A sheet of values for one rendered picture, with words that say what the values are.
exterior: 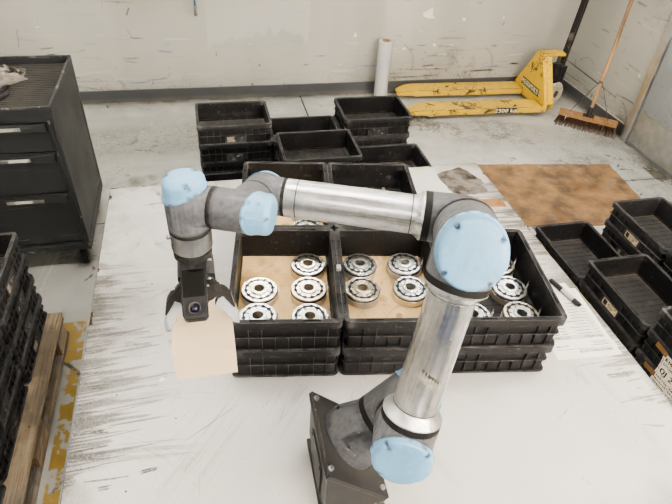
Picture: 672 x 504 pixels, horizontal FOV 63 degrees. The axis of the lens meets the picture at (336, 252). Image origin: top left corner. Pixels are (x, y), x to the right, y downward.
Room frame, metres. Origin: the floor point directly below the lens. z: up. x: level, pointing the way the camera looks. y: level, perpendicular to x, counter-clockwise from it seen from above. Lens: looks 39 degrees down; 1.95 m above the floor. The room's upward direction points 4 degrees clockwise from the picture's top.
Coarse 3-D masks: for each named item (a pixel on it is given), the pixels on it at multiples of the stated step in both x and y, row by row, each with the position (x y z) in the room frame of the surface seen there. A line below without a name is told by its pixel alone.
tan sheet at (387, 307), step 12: (384, 264) 1.33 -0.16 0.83; (384, 276) 1.27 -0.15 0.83; (420, 276) 1.28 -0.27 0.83; (384, 288) 1.21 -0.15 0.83; (384, 300) 1.16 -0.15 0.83; (360, 312) 1.11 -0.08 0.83; (372, 312) 1.11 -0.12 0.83; (384, 312) 1.11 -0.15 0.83; (396, 312) 1.12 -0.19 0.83; (408, 312) 1.12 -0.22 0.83
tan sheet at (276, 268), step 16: (256, 256) 1.32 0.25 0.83; (272, 256) 1.32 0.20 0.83; (288, 256) 1.33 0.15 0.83; (320, 256) 1.34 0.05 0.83; (256, 272) 1.24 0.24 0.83; (272, 272) 1.25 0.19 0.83; (288, 272) 1.25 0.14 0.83; (240, 288) 1.17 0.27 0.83; (288, 288) 1.18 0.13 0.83; (240, 304) 1.10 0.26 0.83; (288, 304) 1.12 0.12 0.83
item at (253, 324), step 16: (336, 256) 1.23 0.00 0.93; (336, 272) 1.16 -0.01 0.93; (336, 288) 1.09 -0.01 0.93; (240, 320) 0.95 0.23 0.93; (256, 320) 0.95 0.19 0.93; (272, 320) 0.96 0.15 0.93; (288, 320) 0.96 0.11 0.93; (304, 320) 0.97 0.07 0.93; (320, 320) 0.97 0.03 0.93; (336, 320) 0.97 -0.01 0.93
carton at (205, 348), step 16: (208, 304) 0.81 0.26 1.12; (208, 320) 0.77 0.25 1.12; (224, 320) 0.77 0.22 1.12; (176, 336) 0.72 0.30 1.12; (192, 336) 0.72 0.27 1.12; (208, 336) 0.72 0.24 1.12; (224, 336) 0.73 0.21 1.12; (176, 352) 0.68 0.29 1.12; (192, 352) 0.68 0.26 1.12; (208, 352) 0.69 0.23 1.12; (224, 352) 0.69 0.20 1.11; (176, 368) 0.67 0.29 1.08; (192, 368) 0.68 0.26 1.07; (208, 368) 0.68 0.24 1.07; (224, 368) 0.69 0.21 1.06
